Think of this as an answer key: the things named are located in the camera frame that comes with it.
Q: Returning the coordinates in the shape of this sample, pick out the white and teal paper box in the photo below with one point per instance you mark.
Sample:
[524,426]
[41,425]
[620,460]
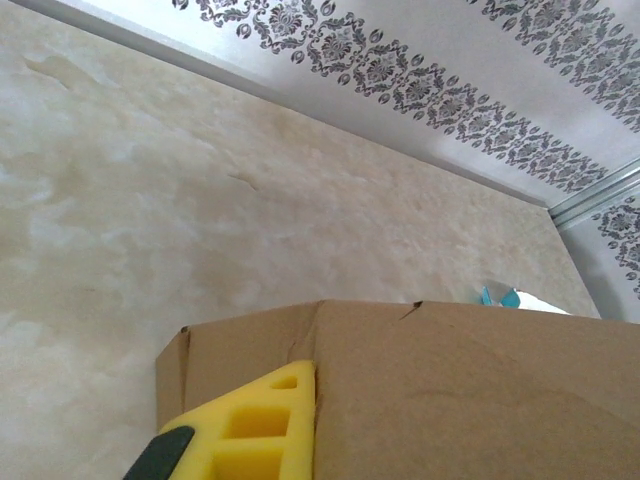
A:
[535,302]

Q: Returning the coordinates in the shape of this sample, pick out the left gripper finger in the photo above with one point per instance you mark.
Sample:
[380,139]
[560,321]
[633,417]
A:
[250,440]

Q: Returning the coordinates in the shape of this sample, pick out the brown cardboard box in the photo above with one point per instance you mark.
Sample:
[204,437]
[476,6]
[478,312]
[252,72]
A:
[450,400]

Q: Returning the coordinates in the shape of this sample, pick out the aluminium frame post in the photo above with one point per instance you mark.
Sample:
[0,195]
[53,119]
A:
[600,200]

